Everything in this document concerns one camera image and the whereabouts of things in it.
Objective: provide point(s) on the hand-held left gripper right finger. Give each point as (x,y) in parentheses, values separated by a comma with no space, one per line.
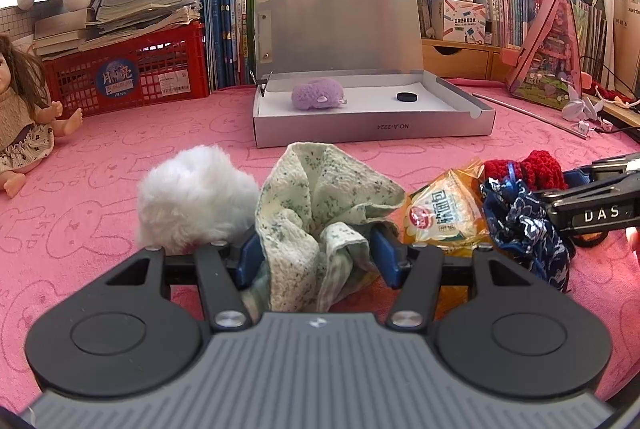
(385,255)

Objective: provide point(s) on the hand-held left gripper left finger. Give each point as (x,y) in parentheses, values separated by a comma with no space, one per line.
(248,256)

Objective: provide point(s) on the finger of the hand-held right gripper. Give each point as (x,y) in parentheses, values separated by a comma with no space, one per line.
(575,195)
(612,164)

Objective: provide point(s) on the red knitted scrunchie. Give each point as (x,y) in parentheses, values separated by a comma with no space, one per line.
(530,169)

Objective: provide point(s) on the dark blue patterned cloth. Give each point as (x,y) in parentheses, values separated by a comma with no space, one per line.
(520,224)

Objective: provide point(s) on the green floral cloth pouch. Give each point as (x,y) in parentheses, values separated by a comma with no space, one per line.
(310,209)

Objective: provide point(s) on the white fluffy pompom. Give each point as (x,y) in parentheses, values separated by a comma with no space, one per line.
(192,194)

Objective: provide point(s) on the silver cardboard box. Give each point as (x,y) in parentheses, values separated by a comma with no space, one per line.
(335,29)

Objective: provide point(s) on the person's right hand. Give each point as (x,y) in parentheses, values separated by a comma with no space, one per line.
(634,241)

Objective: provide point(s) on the white folded paper figure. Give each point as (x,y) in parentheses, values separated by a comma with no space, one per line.
(582,109)

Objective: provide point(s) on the red yarn piece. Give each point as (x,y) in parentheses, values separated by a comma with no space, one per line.
(607,91)

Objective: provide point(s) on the orange snack packet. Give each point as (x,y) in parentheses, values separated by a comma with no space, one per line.
(445,214)

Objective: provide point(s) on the thin metal rod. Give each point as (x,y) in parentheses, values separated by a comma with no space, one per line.
(530,114)

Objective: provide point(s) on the pink triangular toy house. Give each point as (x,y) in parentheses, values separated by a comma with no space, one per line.
(550,54)

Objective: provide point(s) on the white plastic stand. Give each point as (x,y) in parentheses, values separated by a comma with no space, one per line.
(609,9)

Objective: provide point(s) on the black round disc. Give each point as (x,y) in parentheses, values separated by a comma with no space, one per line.
(407,97)

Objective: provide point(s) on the pink bunny printed blanket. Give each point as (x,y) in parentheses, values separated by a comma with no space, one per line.
(125,144)

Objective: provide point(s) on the black binder clip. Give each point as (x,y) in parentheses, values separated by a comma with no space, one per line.
(262,84)

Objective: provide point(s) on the purple plush toy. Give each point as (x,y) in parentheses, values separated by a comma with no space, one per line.
(317,95)

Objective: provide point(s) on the wooden drawer unit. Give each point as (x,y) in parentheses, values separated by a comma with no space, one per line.
(460,59)

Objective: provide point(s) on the red plastic crate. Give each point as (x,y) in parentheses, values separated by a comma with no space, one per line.
(150,74)

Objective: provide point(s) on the white colourful printed box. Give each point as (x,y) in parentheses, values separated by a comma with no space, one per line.
(457,21)

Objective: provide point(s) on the row of blue upright books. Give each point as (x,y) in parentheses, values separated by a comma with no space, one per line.
(227,19)

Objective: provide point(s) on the baby doll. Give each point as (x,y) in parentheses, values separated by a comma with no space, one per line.
(22,119)

